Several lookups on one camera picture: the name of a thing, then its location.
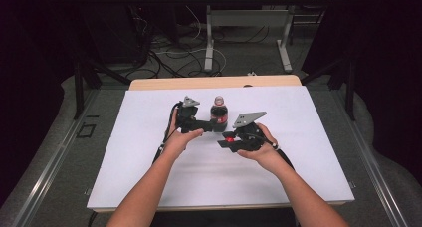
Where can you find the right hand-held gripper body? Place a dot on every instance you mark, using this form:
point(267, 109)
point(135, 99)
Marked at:
point(249, 134)

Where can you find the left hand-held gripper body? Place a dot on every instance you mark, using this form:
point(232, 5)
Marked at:
point(187, 115)

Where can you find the red bottle cap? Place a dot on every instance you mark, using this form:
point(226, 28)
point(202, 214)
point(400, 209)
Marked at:
point(229, 139)

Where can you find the dark cola bottle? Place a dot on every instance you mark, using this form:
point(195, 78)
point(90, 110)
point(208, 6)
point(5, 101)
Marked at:
point(219, 115)

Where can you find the person's right hand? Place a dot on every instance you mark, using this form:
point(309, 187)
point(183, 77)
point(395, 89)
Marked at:
point(265, 155)

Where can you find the person's left hand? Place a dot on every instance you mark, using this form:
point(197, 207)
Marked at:
point(180, 142)

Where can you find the white table cover sheet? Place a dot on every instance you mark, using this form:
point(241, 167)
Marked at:
point(298, 147)

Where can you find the person's dark clothing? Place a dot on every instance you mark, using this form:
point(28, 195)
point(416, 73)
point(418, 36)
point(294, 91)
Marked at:
point(225, 218)

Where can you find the square floor hatch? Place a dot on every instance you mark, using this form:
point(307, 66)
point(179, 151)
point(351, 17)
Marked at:
point(86, 130)

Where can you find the black metal stand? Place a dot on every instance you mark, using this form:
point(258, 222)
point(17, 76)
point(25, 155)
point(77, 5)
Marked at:
point(350, 87)
point(79, 87)

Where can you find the desk with white metal legs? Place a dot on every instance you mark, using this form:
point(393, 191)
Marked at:
point(249, 18)

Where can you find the metal floor rail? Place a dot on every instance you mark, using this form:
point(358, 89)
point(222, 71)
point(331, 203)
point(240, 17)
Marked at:
point(49, 167)
point(368, 167)

